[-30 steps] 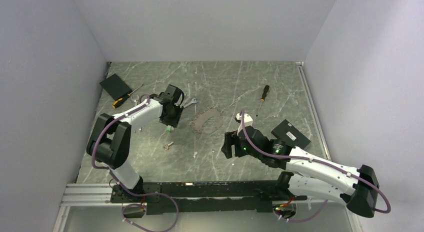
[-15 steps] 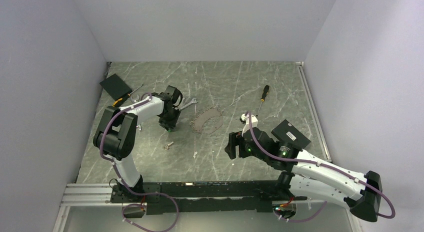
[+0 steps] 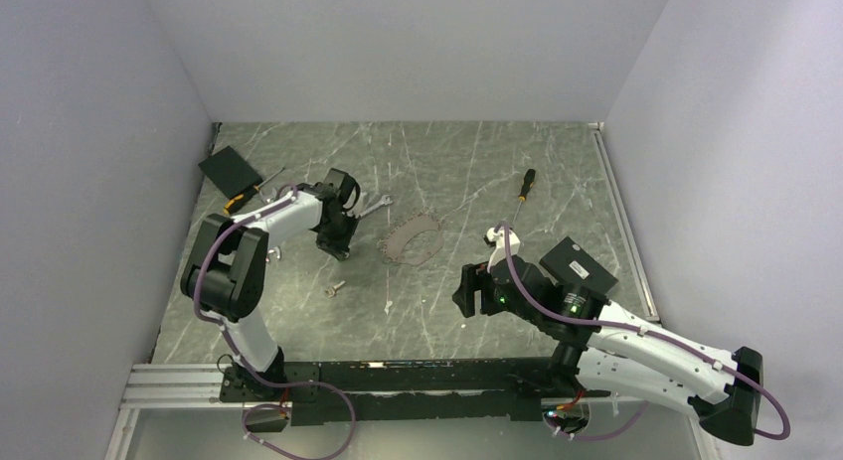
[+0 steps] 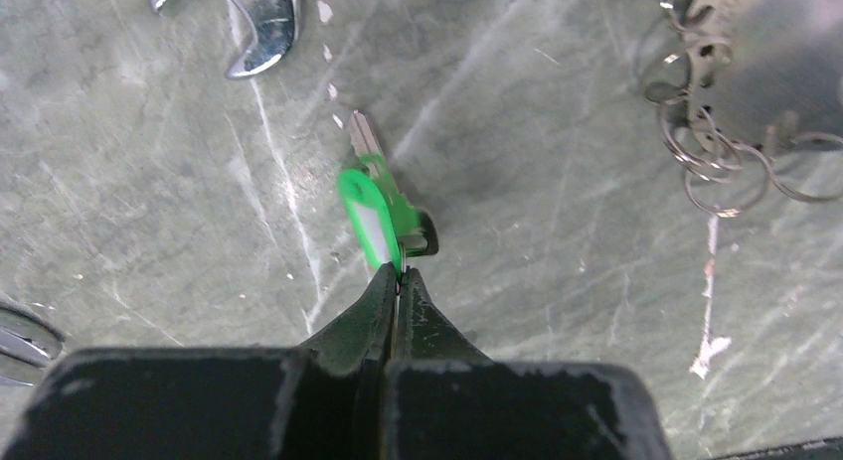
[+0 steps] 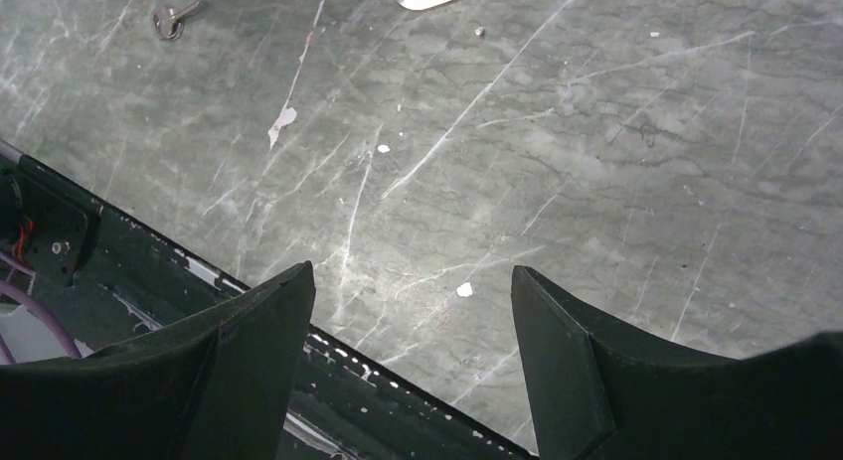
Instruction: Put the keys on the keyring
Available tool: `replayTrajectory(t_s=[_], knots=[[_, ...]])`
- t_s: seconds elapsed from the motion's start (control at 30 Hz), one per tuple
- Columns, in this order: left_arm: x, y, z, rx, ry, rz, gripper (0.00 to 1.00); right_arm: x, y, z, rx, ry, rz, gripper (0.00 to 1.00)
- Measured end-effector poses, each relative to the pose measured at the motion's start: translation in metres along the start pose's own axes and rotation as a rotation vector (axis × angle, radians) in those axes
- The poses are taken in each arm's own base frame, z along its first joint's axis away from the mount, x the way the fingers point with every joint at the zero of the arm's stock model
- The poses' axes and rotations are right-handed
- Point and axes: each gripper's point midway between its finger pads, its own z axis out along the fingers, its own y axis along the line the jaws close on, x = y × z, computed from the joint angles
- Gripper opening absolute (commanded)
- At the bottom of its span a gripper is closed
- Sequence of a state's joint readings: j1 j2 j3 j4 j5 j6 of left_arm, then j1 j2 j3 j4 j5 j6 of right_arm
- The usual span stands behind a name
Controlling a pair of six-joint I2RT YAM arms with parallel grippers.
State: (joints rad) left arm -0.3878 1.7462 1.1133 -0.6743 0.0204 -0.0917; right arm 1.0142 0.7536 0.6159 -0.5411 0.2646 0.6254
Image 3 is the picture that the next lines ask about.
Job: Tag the orange black screwdriver right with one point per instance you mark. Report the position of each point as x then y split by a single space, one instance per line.
527 184

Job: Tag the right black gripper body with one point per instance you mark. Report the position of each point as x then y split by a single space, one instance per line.
492 299

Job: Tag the silver combination wrench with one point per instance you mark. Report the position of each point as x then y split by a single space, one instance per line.
384 201

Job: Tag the orange black screwdriver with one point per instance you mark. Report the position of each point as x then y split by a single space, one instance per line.
236 203
527 184

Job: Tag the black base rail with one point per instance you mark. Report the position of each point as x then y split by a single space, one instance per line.
519 389

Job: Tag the black box left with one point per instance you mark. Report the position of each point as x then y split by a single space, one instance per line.
230 172

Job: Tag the silver wrench left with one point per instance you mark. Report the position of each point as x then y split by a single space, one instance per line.
268 195

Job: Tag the large metal key ring plate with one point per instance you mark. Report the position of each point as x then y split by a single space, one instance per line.
396 246

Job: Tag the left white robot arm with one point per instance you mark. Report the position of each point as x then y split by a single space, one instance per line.
225 271

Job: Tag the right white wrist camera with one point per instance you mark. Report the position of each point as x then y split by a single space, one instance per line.
504 243

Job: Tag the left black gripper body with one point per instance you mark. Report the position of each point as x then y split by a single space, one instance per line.
336 237

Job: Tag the black box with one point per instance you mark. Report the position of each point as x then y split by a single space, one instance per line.
230 172
569 263

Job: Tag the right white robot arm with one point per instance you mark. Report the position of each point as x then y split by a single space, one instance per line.
602 346

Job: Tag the black box right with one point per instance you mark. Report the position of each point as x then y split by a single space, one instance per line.
569 263

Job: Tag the orange black screwdriver left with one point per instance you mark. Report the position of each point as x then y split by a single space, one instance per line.
236 203

